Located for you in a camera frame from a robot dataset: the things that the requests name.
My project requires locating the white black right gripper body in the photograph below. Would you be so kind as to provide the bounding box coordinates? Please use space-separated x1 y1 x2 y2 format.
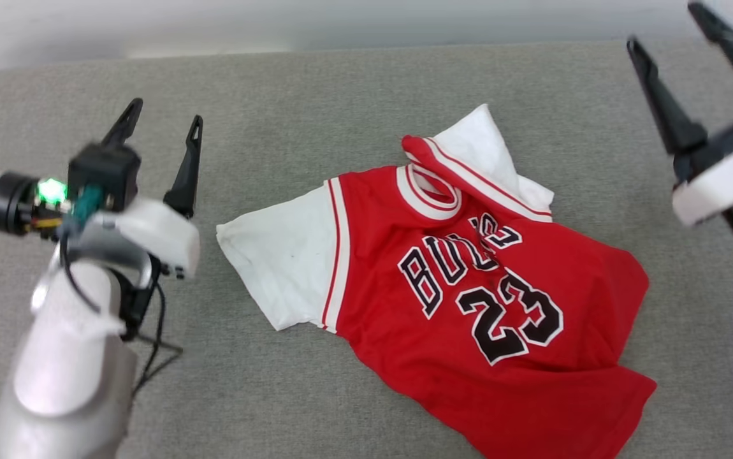
671 107 733 228

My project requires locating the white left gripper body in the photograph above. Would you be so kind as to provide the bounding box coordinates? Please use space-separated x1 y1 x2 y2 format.
83 198 201 281

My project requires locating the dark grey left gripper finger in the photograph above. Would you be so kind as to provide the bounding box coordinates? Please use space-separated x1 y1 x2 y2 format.
163 115 204 219
101 98 145 149

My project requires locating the red Bulls 23 jersey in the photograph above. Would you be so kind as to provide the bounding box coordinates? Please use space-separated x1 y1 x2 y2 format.
215 103 658 459

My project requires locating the grey fabric sofa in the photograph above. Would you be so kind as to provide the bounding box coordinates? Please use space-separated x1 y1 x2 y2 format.
0 37 733 459

